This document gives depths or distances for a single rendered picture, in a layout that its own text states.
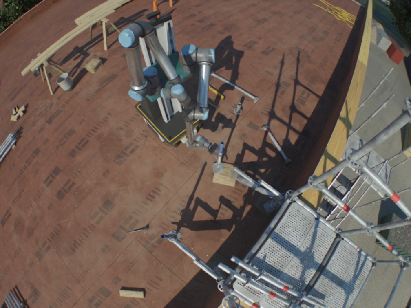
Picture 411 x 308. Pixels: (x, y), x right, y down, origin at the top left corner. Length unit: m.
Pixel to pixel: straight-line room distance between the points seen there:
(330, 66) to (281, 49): 1.28
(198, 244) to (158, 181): 1.01
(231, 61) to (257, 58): 0.60
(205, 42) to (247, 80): 1.49
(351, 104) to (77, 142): 4.57
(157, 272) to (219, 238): 0.94
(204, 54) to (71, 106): 3.11
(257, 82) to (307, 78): 1.18
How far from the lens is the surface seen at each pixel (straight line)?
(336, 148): 2.66
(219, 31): 5.14
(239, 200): 2.66
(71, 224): 3.29
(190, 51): 1.99
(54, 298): 3.76
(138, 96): 1.73
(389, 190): 1.40
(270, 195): 2.30
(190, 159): 2.81
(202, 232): 2.59
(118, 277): 2.92
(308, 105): 3.85
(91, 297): 3.24
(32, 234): 3.96
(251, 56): 4.39
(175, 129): 2.68
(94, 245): 3.04
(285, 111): 3.52
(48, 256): 3.66
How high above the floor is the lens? 2.59
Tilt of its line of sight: 66 degrees down
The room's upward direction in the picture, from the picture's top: 1 degrees counter-clockwise
